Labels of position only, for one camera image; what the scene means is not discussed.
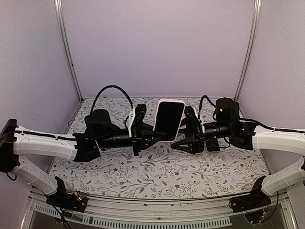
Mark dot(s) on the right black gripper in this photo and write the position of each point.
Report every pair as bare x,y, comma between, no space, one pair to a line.
197,137

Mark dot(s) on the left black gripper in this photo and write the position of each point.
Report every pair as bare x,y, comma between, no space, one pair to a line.
140,136

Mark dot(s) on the black phone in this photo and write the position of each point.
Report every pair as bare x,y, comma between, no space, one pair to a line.
212,146
169,119

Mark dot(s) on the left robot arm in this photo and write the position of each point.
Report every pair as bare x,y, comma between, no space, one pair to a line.
16,142

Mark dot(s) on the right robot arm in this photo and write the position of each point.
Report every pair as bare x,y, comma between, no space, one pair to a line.
245,134

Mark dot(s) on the floral patterned table mat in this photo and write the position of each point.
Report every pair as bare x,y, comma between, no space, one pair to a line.
161,172

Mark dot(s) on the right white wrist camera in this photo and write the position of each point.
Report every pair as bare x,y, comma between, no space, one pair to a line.
200,121

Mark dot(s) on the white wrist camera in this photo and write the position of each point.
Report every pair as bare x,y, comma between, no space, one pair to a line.
131,124
200,121

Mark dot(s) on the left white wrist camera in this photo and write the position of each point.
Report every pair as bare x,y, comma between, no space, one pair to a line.
131,124

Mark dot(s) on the front aluminium rail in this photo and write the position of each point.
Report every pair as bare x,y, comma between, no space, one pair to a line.
166,210

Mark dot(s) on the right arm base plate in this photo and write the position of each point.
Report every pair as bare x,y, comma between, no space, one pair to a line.
249,202

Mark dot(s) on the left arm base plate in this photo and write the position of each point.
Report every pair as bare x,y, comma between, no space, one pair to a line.
67,201

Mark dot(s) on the right aluminium frame post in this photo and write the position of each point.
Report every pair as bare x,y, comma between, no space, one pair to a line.
249,48

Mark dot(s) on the aluminium frame post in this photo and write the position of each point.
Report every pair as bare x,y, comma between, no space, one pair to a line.
249,48
66,48

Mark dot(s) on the left aluminium frame post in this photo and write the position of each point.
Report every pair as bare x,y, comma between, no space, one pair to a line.
66,48

